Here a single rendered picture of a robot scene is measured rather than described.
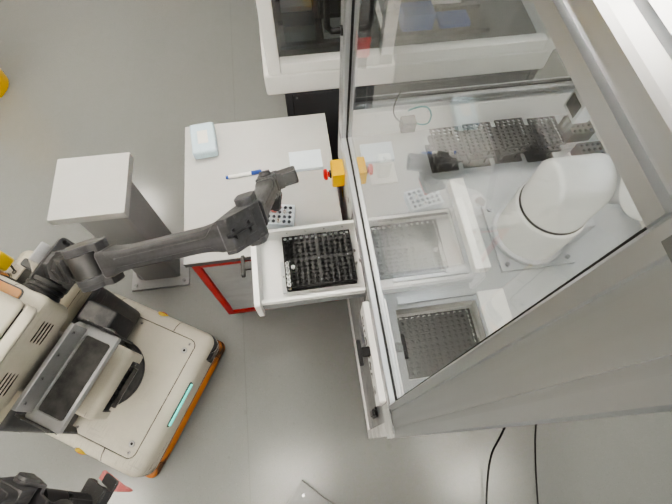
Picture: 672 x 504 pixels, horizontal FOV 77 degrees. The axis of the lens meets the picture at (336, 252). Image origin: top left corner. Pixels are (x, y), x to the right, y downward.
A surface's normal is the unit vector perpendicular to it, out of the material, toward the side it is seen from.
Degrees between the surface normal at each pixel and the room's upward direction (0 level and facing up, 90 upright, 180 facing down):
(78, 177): 0
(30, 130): 0
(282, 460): 0
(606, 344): 90
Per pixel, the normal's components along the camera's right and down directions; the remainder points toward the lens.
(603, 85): 0.01, -0.42
